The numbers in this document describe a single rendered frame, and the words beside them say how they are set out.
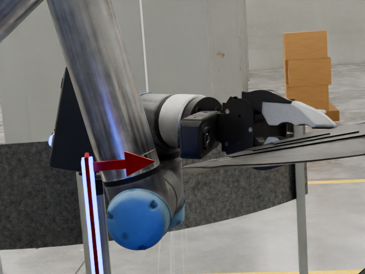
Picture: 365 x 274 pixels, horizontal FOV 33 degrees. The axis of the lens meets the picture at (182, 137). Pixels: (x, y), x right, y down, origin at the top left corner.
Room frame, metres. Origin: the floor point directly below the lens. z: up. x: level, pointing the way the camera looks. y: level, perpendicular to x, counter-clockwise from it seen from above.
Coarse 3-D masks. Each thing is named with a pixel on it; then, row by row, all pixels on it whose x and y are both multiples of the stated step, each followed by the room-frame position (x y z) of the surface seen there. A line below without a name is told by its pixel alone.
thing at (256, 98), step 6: (258, 90) 0.72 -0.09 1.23; (264, 90) 0.72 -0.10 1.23; (270, 90) 0.72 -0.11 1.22; (246, 96) 0.73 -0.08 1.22; (252, 96) 0.73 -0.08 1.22; (258, 96) 0.72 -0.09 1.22; (264, 96) 0.72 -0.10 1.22; (270, 96) 0.71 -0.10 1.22; (276, 96) 0.70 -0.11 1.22; (282, 96) 0.70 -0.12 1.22; (252, 102) 0.73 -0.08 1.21; (258, 102) 0.72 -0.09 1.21; (276, 102) 0.70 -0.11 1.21; (282, 102) 0.70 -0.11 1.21; (288, 102) 0.69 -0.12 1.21; (258, 108) 0.72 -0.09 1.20
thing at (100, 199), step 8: (96, 176) 1.10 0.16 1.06; (104, 200) 1.08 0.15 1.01; (104, 208) 1.08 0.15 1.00; (104, 216) 1.08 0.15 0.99; (104, 224) 1.08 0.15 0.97; (104, 232) 1.08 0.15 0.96; (104, 240) 1.08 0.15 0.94; (104, 248) 1.08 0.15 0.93; (104, 256) 1.08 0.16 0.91; (104, 264) 1.08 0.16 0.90; (104, 272) 1.08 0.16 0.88
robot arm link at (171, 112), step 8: (176, 96) 0.84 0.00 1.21; (184, 96) 0.83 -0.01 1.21; (192, 96) 0.82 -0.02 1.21; (200, 96) 0.83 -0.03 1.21; (168, 104) 0.83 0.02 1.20; (176, 104) 0.82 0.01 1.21; (184, 104) 0.81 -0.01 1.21; (160, 112) 0.83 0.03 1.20; (168, 112) 0.82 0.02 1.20; (176, 112) 0.81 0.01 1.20; (160, 120) 0.82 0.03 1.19; (168, 120) 0.81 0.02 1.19; (176, 120) 0.80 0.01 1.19; (160, 128) 0.83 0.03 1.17; (168, 128) 0.81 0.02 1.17; (176, 128) 0.80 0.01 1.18; (168, 136) 0.82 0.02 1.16; (176, 136) 0.81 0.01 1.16; (168, 144) 0.83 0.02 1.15; (176, 144) 0.82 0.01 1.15
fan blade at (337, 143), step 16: (336, 128) 0.63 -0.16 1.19; (352, 128) 0.61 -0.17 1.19; (272, 144) 0.61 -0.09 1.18; (288, 144) 0.59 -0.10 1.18; (304, 144) 0.58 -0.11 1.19; (320, 144) 0.57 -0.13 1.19; (336, 144) 0.56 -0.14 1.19; (352, 144) 0.56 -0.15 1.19; (208, 160) 0.60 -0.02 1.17; (224, 160) 0.54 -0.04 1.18; (240, 160) 0.53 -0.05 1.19; (256, 160) 0.52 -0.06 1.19; (272, 160) 0.51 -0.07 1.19; (288, 160) 0.51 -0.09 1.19; (304, 160) 0.51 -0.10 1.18; (320, 160) 0.52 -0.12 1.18
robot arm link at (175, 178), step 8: (176, 152) 0.87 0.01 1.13; (160, 160) 0.86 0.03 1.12; (168, 160) 0.86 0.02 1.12; (176, 160) 0.87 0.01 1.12; (168, 168) 0.86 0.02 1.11; (176, 168) 0.87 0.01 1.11; (168, 176) 0.84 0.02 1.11; (176, 176) 0.86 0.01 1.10; (176, 184) 0.84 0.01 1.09; (176, 192) 0.82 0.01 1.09; (184, 200) 0.89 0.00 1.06; (176, 208) 0.81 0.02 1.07; (184, 208) 0.89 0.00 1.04; (176, 216) 0.86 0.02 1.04; (184, 216) 0.89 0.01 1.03; (176, 224) 0.86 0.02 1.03
